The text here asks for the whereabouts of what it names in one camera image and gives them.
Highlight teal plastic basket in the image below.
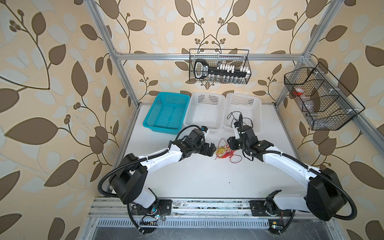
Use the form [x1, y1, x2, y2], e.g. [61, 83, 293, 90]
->
[143, 92, 191, 135]

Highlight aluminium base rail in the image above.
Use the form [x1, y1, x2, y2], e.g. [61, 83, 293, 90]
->
[88, 198, 322, 230]

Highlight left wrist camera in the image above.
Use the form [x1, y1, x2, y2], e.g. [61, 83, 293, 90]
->
[200, 126, 208, 134]

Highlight side black wire basket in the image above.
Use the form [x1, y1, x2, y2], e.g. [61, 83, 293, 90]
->
[284, 63, 365, 131]

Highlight right white plastic basket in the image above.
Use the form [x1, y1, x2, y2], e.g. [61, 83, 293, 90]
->
[223, 93, 262, 133]

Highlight red capped item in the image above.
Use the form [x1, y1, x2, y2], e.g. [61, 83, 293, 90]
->
[293, 88, 305, 97]

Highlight yellow wires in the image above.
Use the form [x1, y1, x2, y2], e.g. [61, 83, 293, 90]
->
[215, 145, 233, 160]

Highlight middle white plastic basket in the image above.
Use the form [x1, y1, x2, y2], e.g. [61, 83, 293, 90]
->
[184, 93, 226, 131]

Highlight black wires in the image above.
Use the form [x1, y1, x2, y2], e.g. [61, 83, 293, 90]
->
[226, 110, 254, 128]

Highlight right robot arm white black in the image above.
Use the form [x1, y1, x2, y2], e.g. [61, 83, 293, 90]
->
[227, 112, 358, 221]

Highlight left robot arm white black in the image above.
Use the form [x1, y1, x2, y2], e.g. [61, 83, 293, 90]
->
[98, 125, 217, 210]

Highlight white plastic basket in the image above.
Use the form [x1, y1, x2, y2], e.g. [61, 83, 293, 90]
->
[184, 93, 226, 131]
[223, 93, 262, 133]

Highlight black tool with vials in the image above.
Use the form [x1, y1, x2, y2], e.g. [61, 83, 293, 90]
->
[192, 59, 252, 79]

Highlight aluminium frame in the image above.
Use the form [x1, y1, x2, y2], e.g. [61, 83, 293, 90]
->
[83, 0, 384, 145]

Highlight back black wire basket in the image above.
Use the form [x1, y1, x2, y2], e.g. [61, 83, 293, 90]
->
[189, 48, 252, 85]

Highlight red wires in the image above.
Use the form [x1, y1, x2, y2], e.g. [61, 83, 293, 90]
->
[215, 137, 243, 164]

